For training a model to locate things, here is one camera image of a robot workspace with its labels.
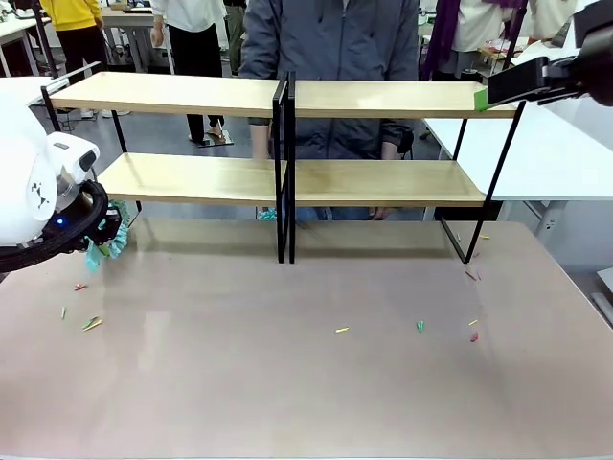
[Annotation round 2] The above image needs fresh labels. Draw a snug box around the grey background desk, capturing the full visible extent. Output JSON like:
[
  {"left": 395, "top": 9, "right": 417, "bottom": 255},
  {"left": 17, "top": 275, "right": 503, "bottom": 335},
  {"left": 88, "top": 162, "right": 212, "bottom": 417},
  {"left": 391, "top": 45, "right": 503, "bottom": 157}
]
[{"left": 99, "top": 4, "right": 174, "bottom": 74}]

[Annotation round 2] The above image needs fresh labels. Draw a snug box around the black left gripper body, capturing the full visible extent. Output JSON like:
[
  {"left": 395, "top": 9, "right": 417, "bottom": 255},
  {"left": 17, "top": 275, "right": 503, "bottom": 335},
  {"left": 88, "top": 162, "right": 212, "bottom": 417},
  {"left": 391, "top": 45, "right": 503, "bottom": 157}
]
[{"left": 85, "top": 208, "right": 122, "bottom": 250}]

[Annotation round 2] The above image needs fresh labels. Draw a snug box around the black corrugated cable loom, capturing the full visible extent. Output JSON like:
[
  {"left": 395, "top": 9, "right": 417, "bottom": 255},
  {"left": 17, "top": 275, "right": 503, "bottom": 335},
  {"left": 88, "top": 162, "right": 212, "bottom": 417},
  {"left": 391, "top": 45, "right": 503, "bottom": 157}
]
[{"left": 0, "top": 177, "right": 110, "bottom": 275}]

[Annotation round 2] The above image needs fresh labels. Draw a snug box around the white table with dark edge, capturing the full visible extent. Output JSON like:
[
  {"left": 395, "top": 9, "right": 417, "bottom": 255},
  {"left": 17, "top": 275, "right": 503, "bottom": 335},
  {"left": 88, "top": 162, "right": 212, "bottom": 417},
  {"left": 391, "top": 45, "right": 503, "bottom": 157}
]
[{"left": 0, "top": 60, "right": 104, "bottom": 109}]

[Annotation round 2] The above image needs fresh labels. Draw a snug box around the person with purple scarf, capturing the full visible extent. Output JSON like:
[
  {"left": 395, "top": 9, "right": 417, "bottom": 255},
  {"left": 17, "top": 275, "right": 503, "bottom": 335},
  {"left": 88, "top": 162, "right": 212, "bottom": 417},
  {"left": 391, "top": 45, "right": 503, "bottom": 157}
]
[{"left": 420, "top": 0, "right": 534, "bottom": 82}]

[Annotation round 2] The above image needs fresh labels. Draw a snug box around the person in white shirt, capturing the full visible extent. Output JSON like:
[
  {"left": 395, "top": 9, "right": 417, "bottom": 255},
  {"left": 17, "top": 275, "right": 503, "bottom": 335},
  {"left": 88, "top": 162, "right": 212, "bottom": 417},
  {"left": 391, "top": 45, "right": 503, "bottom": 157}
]
[{"left": 149, "top": 0, "right": 232, "bottom": 145}]

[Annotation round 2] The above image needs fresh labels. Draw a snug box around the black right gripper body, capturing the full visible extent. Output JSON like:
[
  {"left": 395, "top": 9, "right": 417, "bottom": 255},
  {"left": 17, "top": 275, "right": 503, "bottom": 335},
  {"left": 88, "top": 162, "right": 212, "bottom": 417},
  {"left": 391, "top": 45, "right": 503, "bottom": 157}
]
[{"left": 548, "top": 31, "right": 613, "bottom": 107}]

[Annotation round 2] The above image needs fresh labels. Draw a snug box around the black tripod stand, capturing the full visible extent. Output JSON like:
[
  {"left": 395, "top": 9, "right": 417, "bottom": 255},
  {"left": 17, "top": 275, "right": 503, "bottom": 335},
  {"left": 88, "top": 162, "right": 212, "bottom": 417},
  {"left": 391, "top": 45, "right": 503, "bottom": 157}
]
[{"left": 29, "top": 0, "right": 61, "bottom": 79}]

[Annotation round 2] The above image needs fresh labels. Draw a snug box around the wooden shelf unit black frame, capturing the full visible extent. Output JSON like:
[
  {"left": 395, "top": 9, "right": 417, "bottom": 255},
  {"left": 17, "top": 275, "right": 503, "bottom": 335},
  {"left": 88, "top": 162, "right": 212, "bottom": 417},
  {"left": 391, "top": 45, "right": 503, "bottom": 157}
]
[
  {"left": 40, "top": 71, "right": 290, "bottom": 265},
  {"left": 285, "top": 71, "right": 527, "bottom": 265}
]

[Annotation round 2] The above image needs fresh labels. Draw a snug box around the white background desk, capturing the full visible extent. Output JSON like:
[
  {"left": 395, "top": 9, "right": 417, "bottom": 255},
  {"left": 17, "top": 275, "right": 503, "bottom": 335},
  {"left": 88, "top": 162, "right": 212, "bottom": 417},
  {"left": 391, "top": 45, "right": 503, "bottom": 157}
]
[{"left": 0, "top": 12, "right": 53, "bottom": 78}]

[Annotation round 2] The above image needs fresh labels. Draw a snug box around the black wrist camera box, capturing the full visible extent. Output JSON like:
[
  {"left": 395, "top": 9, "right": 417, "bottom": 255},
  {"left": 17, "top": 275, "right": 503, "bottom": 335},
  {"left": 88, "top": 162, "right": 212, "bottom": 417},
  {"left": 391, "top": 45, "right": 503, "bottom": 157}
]
[{"left": 572, "top": 2, "right": 613, "bottom": 48}]

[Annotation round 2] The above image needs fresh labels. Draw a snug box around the white side table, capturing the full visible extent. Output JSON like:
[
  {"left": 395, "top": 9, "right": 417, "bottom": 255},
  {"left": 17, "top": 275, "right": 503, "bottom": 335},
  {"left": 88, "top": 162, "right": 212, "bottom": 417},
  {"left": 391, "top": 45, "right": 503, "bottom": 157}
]
[{"left": 422, "top": 98, "right": 613, "bottom": 241}]

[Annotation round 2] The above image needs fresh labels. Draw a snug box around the person in grey jacket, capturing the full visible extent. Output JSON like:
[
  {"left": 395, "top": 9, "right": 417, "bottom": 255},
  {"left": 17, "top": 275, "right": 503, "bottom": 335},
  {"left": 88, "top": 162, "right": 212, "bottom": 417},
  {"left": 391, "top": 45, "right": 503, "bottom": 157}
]
[{"left": 238, "top": 0, "right": 422, "bottom": 222}]

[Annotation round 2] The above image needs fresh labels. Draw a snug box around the person in yellow top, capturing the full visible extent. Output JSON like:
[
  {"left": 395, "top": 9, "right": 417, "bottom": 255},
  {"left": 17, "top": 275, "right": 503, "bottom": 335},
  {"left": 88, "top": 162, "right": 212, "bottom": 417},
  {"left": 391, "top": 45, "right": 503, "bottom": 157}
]
[{"left": 40, "top": 0, "right": 131, "bottom": 119}]

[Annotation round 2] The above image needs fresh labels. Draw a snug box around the teal microfiber duster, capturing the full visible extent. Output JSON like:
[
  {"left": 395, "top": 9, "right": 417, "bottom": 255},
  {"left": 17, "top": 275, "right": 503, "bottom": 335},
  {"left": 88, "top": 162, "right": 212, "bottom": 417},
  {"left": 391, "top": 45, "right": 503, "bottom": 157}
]
[{"left": 84, "top": 198, "right": 131, "bottom": 275}]

